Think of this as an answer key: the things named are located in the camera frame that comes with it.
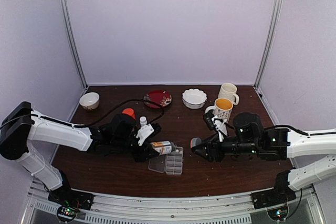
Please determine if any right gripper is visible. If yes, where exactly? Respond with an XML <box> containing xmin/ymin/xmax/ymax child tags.
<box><xmin>192</xmin><ymin>132</ymin><xmax>259</xmax><ymax>164</ymax></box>

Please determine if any grey orange bottle cap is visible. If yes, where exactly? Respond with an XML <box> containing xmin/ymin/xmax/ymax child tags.
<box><xmin>190</xmin><ymin>137</ymin><xmax>202</xmax><ymax>149</ymax></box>

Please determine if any amber bottle grey cap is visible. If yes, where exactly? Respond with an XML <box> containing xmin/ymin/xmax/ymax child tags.
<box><xmin>150</xmin><ymin>141</ymin><xmax>176</xmax><ymax>155</ymax></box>

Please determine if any clear plastic pill organizer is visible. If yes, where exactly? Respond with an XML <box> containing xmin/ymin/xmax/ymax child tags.
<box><xmin>148</xmin><ymin>146</ymin><xmax>184</xmax><ymax>176</ymax></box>

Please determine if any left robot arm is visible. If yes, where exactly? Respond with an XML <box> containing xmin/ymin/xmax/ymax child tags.
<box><xmin>1</xmin><ymin>102</ymin><xmax>161</xmax><ymax>205</ymax></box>

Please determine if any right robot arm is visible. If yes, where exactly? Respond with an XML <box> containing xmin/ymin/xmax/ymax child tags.
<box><xmin>190</xmin><ymin>112</ymin><xmax>335</xmax><ymax>204</ymax></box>

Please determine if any small white pill bottle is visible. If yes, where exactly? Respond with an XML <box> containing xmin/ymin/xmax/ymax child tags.
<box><xmin>139</xmin><ymin>116</ymin><xmax>148</xmax><ymax>127</ymax></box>

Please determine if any orange pill bottle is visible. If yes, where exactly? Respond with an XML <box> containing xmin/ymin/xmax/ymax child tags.
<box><xmin>122</xmin><ymin>108</ymin><xmax>136</xmax><ymax>119</ymax></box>

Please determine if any white floral mug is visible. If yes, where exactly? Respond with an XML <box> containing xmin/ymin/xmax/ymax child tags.
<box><xmin>205</xmin><ymin>98</ymin><xmax>234</xmax><ymax>122</ymax></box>

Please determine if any white scalloped bowl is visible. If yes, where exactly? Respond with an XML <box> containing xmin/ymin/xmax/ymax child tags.
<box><xmin>182</xmin><ymin>89</ymin><xmax>207</xmax><ymax>110</ymax></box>

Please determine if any red floral plate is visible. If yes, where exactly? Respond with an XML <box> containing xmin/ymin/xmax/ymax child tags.
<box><xmin>143</xmin><ymin>90</ymin><xmax>172</xmax><ymax>107</ymax></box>

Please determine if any cream ribbed mug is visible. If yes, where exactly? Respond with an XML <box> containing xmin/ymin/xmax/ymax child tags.
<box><xmin>218</xmin><ymin>83</ymin><xmax>239</xmax><ymax>105</ymax></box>

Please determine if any white ceramic bowl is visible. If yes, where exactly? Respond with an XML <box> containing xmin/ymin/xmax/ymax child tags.
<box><xmin>79</xmin><ymin>92</ymin><xmax>100</xmax><ymax>111</ymax></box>

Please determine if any left round circuit board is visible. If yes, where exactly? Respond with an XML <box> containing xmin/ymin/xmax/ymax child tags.
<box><xmin>56</xmin><ymin>206</ymin><xmax>77</xmax><ymax>222</ymax></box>

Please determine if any round circuit board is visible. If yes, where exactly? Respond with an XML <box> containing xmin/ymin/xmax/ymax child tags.
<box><xmin>267</xmin><ymin>206</ymin><xmax>289</xmax><ymax>221</ymax></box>
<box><xmin>56</xmin><ymin>206</ymin><xmax>77</xmax><ymax>222</ymax></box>

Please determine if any right round circuit board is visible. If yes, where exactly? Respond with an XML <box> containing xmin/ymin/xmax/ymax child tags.
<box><xmin>267</xmin><ymin>206</ymin><xmax>289</xmax><ymax>221</ymax></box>

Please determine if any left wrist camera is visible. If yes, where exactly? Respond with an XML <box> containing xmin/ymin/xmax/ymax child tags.
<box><xmin>135</xmin><ymin>123</ymin><xmax>161</xmax><ymax>146</ymax></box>

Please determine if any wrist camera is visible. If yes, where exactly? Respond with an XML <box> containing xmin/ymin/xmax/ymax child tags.
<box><xmin>203</xmin><ymin>110</ymin><xmax>228</xmax><ymax>142</ymax></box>
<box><xmin>135</xmin><ymin>123</ymin><xmax>161</xmax><ymax>146</ymax></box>

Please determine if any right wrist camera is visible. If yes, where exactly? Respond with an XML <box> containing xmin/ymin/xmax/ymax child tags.
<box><xmin>203</xmin><ymin>110</ymin><xmax>228</xmax><ymax>142</ymax></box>

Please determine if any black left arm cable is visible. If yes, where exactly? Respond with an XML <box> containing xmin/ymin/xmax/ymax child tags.
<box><xmin>0</xmin><ymin>99</ymin><xmax>166</xmax><ymax>130</ymax></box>

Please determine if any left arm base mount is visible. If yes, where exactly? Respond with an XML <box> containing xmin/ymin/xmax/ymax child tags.
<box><xmin>48</xmin><ymin>171</ymin><xmax>94</xmax><ymax>210</ymax></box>

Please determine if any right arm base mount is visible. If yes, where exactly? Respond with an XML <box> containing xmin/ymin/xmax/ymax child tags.
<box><xmin>251</xmin><ymin>170</ymin><xmax>296</xmax><ymax>209</ymax></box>

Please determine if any front aluminium rail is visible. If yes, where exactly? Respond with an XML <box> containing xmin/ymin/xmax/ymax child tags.
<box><xmin>19</xmin><ymin>180</ymin><xmax>327</xmax><ymax>223</ymax></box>

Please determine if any right aluminium frame post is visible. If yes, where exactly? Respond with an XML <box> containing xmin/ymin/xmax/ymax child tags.
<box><xmin>254</xmin><ymin>0</ymin><xmax>283</xmax><ymax>90</ymax></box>

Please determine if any aluminium frame post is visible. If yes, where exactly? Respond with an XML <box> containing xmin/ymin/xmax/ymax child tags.
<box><xmin>254</xmin><ymin>0</ymin><xmax>283</xmax><ymax>90</ymax></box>
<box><xmin>59</xmin><ymin>0</ymin><xmax>88</xmax><ymax>89</ymax></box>

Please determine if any left aluminium frame post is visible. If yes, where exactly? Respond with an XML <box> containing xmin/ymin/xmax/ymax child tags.
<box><xmin>59</xmin><ymin>0</ymin><xmax>88</xmax><ymax>89</ymax></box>

